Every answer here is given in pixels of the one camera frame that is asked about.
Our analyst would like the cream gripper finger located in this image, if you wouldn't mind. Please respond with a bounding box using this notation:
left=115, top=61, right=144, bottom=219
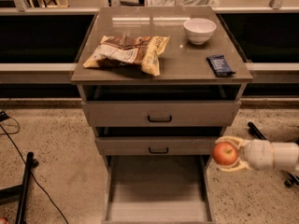
left=217, top=161, right=249, bottom=173
left=215, top=135, right=243, bottom=149

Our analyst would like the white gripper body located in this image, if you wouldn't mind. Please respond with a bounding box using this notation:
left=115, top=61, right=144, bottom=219
left=239, top=139, right=275, bottom=171

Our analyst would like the red apple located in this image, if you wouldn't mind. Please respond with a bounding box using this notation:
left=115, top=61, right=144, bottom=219
left=212, top=142, right=238, bottom=165

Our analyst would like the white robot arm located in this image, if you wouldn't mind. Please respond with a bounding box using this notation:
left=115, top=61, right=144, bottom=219
left=212, top=136, right=299, bottom=172

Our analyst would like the grey drawer cabinet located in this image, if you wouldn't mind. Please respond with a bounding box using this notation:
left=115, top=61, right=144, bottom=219
left=70, top=6, right=253, bottom=224

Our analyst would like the bottom grey open drawer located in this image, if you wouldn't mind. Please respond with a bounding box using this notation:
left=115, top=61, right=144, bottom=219
left=101, top=156, right=217, bottom=224

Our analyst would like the middle grey drawer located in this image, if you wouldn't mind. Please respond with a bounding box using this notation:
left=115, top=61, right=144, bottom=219
left=95, top=136, right=217, bottom=156

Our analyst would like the top grey drawer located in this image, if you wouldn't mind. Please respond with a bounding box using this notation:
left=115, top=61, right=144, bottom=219
left=82, top=101, right=240, bottom=127

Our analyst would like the dark blue snack bar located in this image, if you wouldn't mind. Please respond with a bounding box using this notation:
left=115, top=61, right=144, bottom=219
left=206, top=55, right=235, bottom=77

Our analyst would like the white ceramic bowl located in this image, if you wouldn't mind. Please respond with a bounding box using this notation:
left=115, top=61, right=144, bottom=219
left=183, top=18, right=217, bottom=45

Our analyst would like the yellow chip bag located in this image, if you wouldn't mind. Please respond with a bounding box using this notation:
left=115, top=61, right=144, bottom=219
left=83, top=35, right=169, bottom=77

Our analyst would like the black stand leg left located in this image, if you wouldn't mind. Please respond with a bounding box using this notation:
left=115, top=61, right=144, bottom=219
left=0, top=152, right=38, bottom=224

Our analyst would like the red object at corner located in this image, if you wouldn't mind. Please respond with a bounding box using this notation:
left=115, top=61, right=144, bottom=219
left=0, top=217, right=9, bottom=224

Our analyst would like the black floor cable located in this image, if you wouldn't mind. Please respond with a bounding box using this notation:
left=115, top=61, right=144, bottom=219
left=0, top=109, right=69, bottom=224

